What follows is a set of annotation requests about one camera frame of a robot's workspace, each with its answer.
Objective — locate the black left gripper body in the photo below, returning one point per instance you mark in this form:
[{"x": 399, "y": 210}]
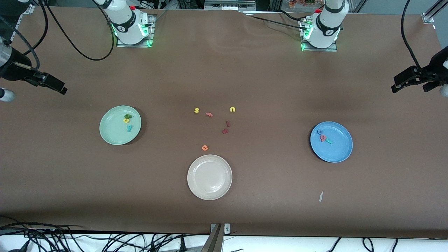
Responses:
[{"x": 435, "y": 66}]

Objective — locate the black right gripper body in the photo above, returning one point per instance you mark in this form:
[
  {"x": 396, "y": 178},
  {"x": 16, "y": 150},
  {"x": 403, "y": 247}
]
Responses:
[{"x": 14, "y": 71}]

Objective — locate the light green round plate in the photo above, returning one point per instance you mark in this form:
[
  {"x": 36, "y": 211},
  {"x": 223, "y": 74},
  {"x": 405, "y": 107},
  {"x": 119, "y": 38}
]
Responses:
[{"x": 112, "y": 129}]

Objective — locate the blue round plate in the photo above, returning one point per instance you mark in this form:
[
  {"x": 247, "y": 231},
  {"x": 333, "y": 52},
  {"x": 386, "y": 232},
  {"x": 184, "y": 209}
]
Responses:
[{"x": 337, "y": 152}]

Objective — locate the orange artificial flowers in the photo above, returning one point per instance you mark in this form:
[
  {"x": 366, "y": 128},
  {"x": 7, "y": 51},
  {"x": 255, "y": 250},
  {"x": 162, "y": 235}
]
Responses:
[{"x": 304, "y": 2}]

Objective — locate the small grey paper scrap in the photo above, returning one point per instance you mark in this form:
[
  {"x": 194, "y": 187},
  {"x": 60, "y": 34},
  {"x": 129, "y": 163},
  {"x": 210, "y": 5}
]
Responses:
[{"x": 321, "y": 196}]

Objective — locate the brown table cover sheet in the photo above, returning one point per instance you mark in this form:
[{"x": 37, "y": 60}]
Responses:
[{"x": 224, "y": 70}]

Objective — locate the beige round plate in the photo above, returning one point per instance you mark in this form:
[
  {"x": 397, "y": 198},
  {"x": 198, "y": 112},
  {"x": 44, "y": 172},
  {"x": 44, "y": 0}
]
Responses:
[{"x": 209, "y": 177}]

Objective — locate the grey metal box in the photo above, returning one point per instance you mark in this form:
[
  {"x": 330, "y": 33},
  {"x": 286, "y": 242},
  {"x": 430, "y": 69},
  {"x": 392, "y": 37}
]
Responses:
[{"x": 229, "y": 4}]

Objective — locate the grey metal beam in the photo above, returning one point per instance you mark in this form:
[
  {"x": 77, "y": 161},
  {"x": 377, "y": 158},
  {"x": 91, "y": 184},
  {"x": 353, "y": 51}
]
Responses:
[{"x": 212, "y": 245}]

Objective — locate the aluminium frame rail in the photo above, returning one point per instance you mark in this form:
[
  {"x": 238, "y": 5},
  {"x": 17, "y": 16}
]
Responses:
[
  {"x": 28, "y": 9},
  {"x": 427, "y": 16}
]

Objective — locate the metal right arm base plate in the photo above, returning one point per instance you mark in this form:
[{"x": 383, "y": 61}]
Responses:
[{"x": 134, "y": 44}]

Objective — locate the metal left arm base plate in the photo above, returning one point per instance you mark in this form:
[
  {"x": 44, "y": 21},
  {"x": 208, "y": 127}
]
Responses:
[{"x": 318, "y": 49}]

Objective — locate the metal corner bracket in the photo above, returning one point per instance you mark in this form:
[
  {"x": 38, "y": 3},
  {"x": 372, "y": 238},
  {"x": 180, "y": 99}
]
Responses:
[{"x": 225, "y": 228}]

